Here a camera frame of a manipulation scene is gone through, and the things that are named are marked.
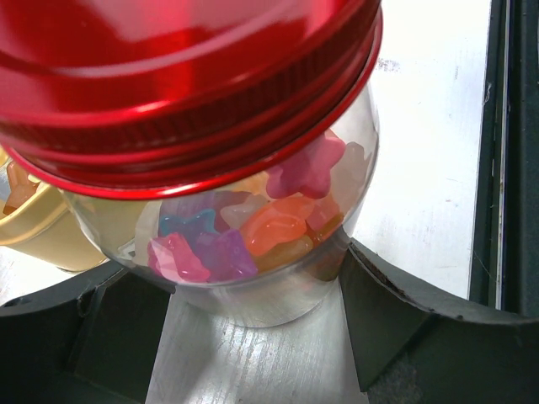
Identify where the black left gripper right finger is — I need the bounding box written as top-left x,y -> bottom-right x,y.
340,242 -> 538,403

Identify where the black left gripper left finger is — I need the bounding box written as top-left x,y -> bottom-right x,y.
1,263 -> 174,403

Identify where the clear glass jar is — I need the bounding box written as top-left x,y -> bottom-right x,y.
63,86 -> 379,327

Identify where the red round jar lid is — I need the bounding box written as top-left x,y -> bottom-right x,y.
1,1 -> 382,200

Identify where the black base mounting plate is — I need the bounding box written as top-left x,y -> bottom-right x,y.
469,1 -> 538,317

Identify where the gold square candy tin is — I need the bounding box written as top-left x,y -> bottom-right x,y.
1,153 -> 107,274

